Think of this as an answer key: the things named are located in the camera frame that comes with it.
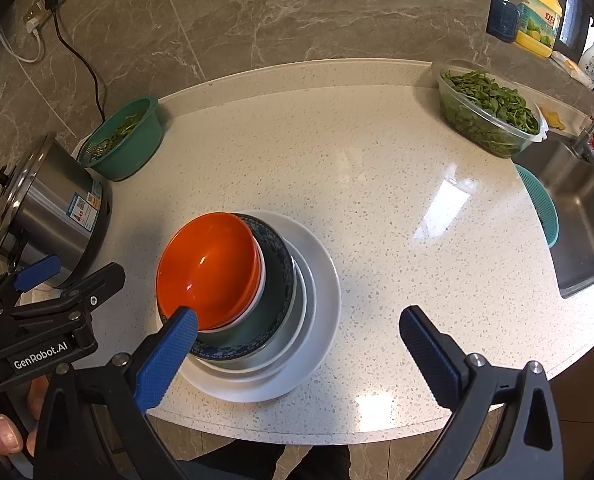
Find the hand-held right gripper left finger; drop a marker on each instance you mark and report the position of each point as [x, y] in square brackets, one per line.
[167, 360]

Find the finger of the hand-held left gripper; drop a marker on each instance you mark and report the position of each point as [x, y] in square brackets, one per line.
[97, 282]
[37, 270]

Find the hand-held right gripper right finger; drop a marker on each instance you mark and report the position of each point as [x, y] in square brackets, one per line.
[429, 355]

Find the orange bowl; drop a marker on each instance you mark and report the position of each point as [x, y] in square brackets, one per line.
[207, 270]

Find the blue patterned ceramic bowl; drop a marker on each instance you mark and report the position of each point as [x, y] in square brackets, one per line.
[272, 320]

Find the large white plate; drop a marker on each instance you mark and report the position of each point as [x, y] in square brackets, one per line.
[329, 300]

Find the small white bowl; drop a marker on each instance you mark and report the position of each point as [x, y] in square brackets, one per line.
[263, 280]

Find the medium deep white plate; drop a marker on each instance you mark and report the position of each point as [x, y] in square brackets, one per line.
[312, 310]

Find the green plastic bowl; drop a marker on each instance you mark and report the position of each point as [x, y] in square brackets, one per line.
[132, 155]

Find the small white plate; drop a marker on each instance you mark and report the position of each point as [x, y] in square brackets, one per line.
[301, 305]

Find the person's left hand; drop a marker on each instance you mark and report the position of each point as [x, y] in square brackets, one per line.
[2, 432]

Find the stainless steel pot with lid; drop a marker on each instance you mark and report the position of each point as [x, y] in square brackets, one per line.
[52, 210]

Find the vegetable scraps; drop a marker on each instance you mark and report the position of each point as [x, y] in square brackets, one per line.
[114, 135]

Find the person's dark trousers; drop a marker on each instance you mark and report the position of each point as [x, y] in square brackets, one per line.
[277, 465]

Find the teal plastic colander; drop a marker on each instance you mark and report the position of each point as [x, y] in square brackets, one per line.
[544, 205]

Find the stainless steel sink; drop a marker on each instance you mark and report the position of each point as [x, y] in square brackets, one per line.
[587, 220]

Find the clear plastic bowl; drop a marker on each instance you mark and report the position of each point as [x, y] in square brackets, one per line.
[482, 125]

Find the green leafy vegetables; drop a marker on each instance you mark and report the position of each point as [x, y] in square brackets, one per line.
[492, 97]

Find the yellow sponge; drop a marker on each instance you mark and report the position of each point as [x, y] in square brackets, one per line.
[553, 119]

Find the white cleaning cloth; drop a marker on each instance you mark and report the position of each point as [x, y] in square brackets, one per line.
[572, 67]

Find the white spray bottle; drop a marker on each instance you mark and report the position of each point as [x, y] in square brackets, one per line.
[593, 60]

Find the blue utensil holder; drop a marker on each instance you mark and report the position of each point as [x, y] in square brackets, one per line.
[502, 20]

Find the yellow dish soap bottle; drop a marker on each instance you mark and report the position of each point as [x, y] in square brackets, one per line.
[539, 25]

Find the wall power socket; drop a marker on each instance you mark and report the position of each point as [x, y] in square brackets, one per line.
[39, 10]

